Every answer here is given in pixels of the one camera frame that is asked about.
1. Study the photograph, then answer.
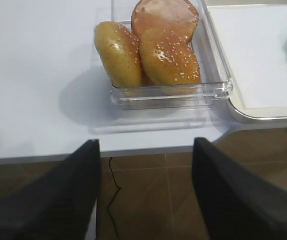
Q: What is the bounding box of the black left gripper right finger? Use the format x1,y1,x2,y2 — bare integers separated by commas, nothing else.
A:
192,137,287,240

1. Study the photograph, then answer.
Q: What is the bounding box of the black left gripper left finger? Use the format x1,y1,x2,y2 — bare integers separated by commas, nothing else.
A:
0,140,101,240

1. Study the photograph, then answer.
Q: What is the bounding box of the clear bun container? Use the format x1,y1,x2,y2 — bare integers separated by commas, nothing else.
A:
110,0,233,110

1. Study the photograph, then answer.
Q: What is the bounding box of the right sesame bun top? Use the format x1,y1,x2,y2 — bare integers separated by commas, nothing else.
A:
139,27,202,95

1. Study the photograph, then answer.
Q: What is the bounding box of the sesame bun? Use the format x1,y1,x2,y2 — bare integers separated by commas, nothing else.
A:
139,27,202,95
94,21,148,88

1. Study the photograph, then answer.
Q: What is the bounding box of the white paper sheet on tray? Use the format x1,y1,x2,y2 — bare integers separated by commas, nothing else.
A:
208,4,287,109

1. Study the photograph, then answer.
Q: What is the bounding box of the white rectangular tray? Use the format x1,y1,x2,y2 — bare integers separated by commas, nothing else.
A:
204,0,287,124

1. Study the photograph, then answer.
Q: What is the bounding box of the left sesame bun top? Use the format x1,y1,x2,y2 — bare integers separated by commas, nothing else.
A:
94,21,148,88

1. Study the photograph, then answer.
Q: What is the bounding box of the brown bun bottom in container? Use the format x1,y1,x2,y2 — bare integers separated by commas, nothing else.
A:
131,0,199,43

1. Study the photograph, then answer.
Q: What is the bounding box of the black cable on floor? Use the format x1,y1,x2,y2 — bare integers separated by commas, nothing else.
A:
106,156,123,240

